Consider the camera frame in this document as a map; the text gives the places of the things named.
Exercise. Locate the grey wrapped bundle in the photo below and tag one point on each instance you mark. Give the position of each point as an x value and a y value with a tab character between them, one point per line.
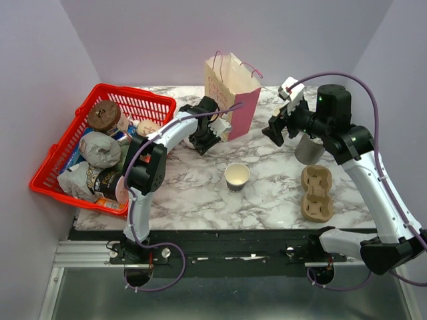
99	150

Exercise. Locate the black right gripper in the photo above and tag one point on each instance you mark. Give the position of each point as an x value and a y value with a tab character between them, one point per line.
278	122

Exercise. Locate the beige bottle with red print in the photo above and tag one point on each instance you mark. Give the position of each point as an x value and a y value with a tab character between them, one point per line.
145	127

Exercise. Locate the white printed plastic bag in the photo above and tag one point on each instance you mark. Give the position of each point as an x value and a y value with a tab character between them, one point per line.
73	182

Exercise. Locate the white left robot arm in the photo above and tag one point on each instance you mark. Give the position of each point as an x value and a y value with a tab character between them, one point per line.
145	163

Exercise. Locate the pink and cream paper bag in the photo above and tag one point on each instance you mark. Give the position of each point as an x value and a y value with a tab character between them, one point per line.
228	81

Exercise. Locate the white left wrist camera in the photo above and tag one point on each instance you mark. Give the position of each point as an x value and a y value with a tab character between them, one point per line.
219	127

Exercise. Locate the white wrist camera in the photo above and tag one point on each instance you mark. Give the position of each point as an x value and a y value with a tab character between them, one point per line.
219	127
290	94

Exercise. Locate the black cup noodle container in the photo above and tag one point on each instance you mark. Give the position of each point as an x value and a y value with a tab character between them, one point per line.
109	184

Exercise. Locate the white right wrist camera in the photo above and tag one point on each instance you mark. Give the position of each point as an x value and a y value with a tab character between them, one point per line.
290	94

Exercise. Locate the cardboard cup carrier tray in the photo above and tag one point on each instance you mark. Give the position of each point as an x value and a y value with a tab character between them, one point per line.
316	204

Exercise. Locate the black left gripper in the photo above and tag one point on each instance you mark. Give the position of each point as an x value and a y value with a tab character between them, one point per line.
203	148

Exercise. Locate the red plastic shopping basket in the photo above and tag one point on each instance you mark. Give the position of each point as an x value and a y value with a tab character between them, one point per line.
135	104

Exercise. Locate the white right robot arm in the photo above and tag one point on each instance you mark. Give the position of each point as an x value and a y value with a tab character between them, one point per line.
399	235

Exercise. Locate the brown round cork lid jar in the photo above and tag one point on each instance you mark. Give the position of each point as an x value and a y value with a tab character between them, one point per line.
104	116

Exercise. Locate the black paper coffee cup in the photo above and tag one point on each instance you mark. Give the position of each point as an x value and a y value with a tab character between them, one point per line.
236	175

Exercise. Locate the aluminium frame rail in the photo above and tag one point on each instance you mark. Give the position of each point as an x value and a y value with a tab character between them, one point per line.
83	254

